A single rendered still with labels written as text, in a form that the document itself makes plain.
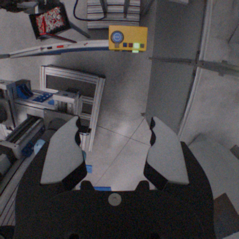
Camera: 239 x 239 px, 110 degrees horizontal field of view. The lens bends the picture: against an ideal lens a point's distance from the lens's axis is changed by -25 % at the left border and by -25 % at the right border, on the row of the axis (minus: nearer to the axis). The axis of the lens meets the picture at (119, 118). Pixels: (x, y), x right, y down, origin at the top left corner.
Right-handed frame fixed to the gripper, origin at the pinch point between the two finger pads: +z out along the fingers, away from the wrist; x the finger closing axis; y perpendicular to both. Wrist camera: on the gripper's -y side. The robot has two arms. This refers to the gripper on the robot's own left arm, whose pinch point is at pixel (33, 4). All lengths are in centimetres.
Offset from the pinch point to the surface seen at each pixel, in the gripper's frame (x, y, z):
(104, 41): -13.5, 13.3, 34.7
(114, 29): -10.8, 26.0, 16.5
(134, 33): -12.2, 33.8, 18.9
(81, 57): -22, -50, 105
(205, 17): 4, 68, 38
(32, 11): -1.6, -3.2, 1.6
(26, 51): -14.2, -38.3, 19.8
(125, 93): -73, 7, 123
